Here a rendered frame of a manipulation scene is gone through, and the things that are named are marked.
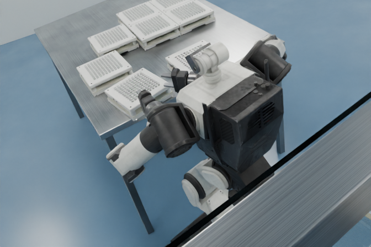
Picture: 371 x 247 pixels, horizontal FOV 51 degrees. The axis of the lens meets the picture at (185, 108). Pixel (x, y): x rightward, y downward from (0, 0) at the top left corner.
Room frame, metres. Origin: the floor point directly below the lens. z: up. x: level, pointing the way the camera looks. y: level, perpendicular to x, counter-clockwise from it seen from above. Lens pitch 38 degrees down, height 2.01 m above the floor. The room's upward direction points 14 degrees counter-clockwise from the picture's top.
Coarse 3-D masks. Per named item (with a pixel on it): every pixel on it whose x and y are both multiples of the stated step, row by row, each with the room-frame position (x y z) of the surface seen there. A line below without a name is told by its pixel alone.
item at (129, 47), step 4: (128, 44) 2.15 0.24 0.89; (132, 44) 2.13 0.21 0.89; (136, 44) 2.12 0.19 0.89; (92, 48) 2.23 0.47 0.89; (120, 48) 2.12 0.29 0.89; (124, 48) 2.11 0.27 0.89; (128, 48) 2.10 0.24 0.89; (132, 48) 2.11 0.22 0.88; (136, 48) 2.12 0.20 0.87; (96, 52) 2.14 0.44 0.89; (120, 52) 2.08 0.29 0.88
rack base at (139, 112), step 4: (164, 92) 1.57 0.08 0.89; (172, 92) 1.55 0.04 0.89; (156, 96) 1.55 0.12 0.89; (160, 96) 1.54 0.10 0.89; (164, 96) 1.53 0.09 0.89; (168, 96) 1.54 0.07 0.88; (108, 100) 1.63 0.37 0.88; (112, 100) 1.61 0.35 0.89; (156, 100) 1.51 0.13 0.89; (160, 100) 1.52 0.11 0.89; (164, 100) 1.53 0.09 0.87; (112, 104) 1.61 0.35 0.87; (116, 104) 1.56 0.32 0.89; (120, 108) 1.53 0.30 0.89; (124, 108) 1.52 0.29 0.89; (140, 108) 1.49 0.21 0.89; (124, 112) 1.50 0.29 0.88; (128, 112) 1.48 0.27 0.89; (136, 112) 1.46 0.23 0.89; (140, 112) 1.46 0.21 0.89; (128, 116) 1.47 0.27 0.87; (132, 116) 1.44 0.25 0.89; (136, 116) 1.44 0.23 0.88; (140, 116) 1.45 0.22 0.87
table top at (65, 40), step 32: (128, 0) 2.89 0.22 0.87; (64, 32) 2.61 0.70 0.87; (96, 32) 2.48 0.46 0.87; (192, 32) 2.14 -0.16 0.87; (224, 32) 2.05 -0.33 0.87; (256, 32) 1.95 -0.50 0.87; (64, 64) 2.15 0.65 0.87; (160, 64) 1.87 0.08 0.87; (96, 96) 1.71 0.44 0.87; (96, 128) 1.45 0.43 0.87
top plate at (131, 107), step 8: (136, 72) 1.73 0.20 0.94; (144, 72) 1.71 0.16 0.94; (128, 80) 1.68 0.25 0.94; (144, 80) 1.64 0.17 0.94; (160, 80) 1.60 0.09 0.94; (112, 88) 1.64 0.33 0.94; (128, 88) 1.61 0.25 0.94; (144, 88) 1.57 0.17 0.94; (160, 88) 1.54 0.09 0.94; (168, 88) 1.55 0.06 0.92; (112, 96) 1.57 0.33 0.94; (120, 96) 1.55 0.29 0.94; (120, 104) 1.51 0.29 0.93; (128, 104) 1.48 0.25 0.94; (136, 104) 1.46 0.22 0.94
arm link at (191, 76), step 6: (174, 72) 1.47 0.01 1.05; (180, 72) 1.48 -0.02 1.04; (186, 72) 1.47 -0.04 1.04; (192, 72) 1.45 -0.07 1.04; (174, 78) 1.46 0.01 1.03; (180, 78) 1.45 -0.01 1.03; (186, 78) 1.44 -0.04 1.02; (192, 78) 1.42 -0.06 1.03; (174, 84) 1.46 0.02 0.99; (180, 84) 1.45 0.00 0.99; (186, 84) 1.43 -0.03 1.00
